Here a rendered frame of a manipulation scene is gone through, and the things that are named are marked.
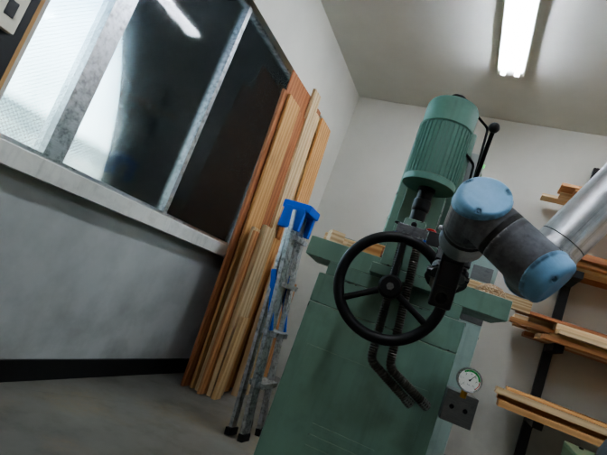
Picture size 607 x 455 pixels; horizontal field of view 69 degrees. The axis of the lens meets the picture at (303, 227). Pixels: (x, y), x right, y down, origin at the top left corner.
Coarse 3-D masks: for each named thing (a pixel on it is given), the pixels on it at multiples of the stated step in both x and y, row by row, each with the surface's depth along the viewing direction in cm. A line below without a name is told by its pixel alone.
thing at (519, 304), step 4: (348, 244) 151; (352, 244) 151; (468, 284) 141; (472, 284) 140; (476, 284) 140; (480, 284) 140; (508, 296) 138; (512, 296) 137; (516, 296) 137; (512, 300) 137; (516, 300) 137; (520, 300) 137; (524, 300) 136; (512, 304) 137; (516, 304) 137; (520, 304) 136; (524, 304) 136; (528, 304) 136; (512, 308) 137; (516, 308) 136; (520, 308) 136; (524, 308) 136; (528, 308) 136; (524, 312) 136; (528, 312) 135
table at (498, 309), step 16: (320, 240) 137; (320, 256) 136; (336, 256) 135; (368, 256) 133; (368, 272) 132; (384, 272) 122; (400, 272) 121; (416, 288) 122; (464, 304) 125; (480, 304) 124; (496, 304) 123; (496, 320) 129
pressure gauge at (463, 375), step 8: (464, 368) 115; (472, 368) 115; (456, 376) 117; (464, 376) 115; (472, 376) 115; (480, 376) 114; (464, 384) 115; (472, 384) 114; (480, 384) 114; (464, 392) 116; (472, 392) 114
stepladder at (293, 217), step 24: (288, 216) 228; (312, 216) 231; (288, 240) 223; (288, 264) 225; (288, 288) 222; (264, 312) 218; (288, 312) 235; (264, 336) 213; (264, 360) 213; (240, 384) 211; (264, 384) 211; (240, 408) 211; (264, 408) 221; (240, 432) 204
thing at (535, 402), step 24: (600, 264) 281; (528, 336) 308; (552, 336) 281; (576, 336) 272; (600, 336) 276; (600, 360) 293; (504, 408) 280; (528, 408) 283; (552, 408) 273; (528, 432) 309; (576, 432) 264; (600, 432) 262
